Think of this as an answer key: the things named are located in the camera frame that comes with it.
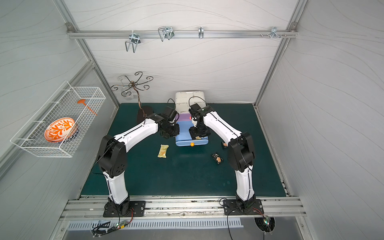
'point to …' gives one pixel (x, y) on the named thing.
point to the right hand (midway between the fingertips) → (198, 135)
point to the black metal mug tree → (134, 83)
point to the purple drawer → (184, 117)
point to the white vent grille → (88, 225)
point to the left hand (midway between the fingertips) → (179, 134)
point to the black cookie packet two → (218, 159)
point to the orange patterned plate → (60, 130)
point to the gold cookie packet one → (162, 151)
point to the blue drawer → (184, 138)
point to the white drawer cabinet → (184, 100)
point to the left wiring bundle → (99, 231)
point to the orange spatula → (83, 101)
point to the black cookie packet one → (224, 145)
